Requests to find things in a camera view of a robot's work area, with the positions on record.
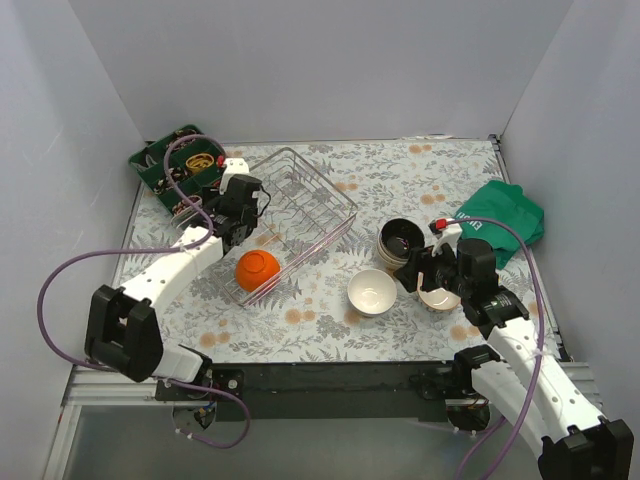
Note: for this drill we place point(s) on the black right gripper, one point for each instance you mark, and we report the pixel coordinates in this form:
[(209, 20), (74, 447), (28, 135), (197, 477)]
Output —
[(420, 272)]

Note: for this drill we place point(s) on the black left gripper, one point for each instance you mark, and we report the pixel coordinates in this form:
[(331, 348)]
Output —
[(228, 201)]

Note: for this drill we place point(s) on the beige floral bowl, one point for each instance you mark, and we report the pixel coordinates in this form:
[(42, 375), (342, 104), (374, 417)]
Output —
[(389, 261)]

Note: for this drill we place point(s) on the tan brown bowl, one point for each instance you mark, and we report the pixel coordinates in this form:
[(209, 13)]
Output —
[(399, 236)]

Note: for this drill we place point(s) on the white black striped bowl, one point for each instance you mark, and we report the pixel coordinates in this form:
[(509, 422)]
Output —
[(439, 300)]

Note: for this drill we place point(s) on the white round bowl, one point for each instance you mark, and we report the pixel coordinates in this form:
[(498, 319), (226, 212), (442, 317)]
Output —
[(372, 292)]

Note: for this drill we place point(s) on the orange bowl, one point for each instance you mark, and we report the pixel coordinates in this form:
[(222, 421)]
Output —
[(254, 268)]

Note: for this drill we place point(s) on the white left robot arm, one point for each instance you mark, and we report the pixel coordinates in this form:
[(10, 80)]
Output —
[(123, 329)]

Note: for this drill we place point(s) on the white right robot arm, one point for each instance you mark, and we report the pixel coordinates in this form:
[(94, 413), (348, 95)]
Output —
[(570, 437)]

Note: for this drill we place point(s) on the pink rose rolled tie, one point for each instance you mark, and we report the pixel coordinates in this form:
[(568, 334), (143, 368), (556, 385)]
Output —
[(183, 205)]

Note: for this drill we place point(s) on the yellow rolled tie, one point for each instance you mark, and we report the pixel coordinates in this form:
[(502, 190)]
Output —
[(199, 162)]

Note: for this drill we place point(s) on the brown patterned rolled tie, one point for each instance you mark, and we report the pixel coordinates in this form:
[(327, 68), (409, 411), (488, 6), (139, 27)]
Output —
[(185, 137)]

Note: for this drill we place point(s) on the green cloth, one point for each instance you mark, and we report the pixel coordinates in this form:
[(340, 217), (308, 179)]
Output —
[(508, 205)]

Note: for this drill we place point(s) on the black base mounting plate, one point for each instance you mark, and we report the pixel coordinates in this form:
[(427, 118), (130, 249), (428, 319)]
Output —
[(427, 391)]

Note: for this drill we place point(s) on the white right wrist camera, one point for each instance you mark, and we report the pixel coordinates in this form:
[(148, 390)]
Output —
[(447, 233)]

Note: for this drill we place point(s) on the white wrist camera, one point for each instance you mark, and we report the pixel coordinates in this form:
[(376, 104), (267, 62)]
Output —
[(232, 166), (447, 233)]

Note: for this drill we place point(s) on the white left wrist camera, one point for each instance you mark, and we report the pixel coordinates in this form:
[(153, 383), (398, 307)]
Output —
[(232, 166)]

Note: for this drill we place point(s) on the wire dish rack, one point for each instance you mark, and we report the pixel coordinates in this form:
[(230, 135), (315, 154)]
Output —
[(305, 214)]

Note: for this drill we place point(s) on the aluminium frame rail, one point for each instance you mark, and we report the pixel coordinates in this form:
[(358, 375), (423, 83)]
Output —
[(85, 388)]

